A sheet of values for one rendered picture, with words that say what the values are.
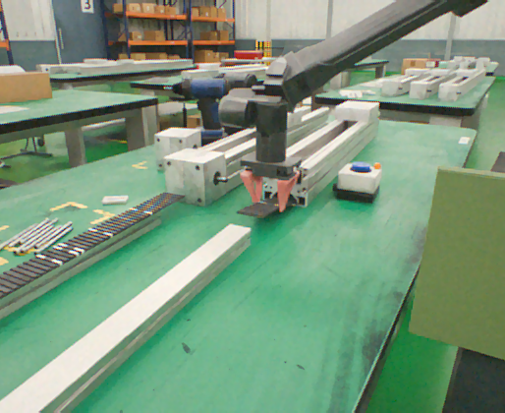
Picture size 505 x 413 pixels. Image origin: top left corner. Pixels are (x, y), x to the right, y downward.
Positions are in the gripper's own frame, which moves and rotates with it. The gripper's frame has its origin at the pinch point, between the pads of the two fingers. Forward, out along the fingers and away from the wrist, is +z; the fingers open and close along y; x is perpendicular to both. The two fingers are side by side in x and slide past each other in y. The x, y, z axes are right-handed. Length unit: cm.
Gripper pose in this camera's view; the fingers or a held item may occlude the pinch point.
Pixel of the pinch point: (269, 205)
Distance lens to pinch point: 80.3
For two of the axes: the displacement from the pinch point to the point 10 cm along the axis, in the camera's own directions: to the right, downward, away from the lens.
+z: -0.1, 9.3, 3.7
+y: -9.0, -1.7, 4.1
